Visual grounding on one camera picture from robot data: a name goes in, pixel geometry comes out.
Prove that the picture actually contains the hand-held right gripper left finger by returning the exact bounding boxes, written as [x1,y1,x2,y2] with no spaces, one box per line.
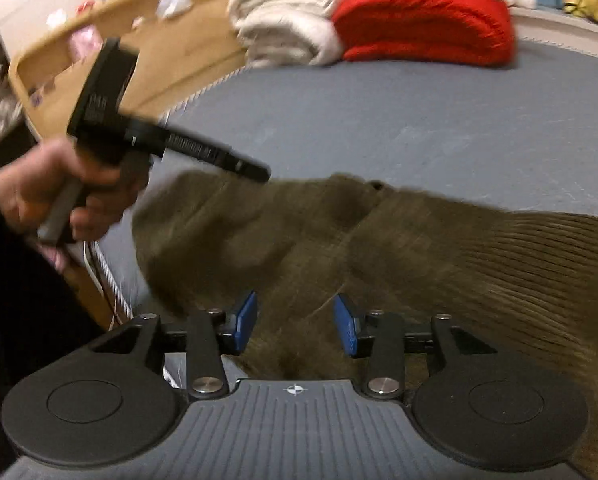
[86,290,259,401]

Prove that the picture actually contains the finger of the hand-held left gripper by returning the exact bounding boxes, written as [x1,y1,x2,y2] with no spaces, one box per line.
[163,129,273,184]

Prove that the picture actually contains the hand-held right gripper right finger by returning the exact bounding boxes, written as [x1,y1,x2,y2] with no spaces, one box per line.
[333,294,497,401]

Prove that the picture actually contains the olive corduroy pants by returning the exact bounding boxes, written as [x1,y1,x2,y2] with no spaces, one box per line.
[131,170,598,480]

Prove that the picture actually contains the person's left hand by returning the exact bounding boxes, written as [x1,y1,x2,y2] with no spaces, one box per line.
[0,137,151,267]

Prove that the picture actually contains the pink packet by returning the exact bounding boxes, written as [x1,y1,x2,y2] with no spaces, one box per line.
[68,26,104,59]

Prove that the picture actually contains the crumpled white paper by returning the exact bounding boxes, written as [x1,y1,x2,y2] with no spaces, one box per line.
[155,0,194,19]

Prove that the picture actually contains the folded white blanket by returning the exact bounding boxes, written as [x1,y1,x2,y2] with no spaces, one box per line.
[228,0,354,67]

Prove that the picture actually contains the grey-blue bed mattress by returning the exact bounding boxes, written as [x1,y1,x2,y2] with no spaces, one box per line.
[94,35,598,321]

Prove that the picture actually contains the person's black clothing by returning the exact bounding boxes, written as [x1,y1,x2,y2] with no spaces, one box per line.
[0,225,107,480]

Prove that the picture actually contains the folded red blanket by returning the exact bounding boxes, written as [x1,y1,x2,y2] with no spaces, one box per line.
[331,0,517,67]

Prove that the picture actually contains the yellow and black plush toy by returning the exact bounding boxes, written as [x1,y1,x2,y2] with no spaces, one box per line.
[563,0,597,17]

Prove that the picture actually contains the light wooden bed frame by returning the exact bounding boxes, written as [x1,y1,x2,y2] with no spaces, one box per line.
[8,0,598,333]

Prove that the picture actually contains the white cable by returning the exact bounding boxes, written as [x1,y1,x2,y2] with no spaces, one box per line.
[81,241,102,288]

